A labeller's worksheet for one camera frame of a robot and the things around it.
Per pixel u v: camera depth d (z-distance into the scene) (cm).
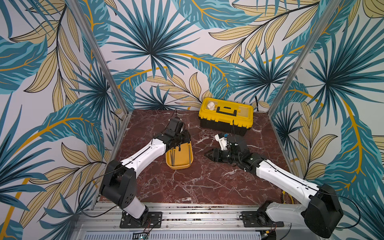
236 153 62
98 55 84
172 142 63
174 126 65
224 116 97
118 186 43
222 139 72
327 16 71
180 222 73
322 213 40
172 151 98
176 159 94
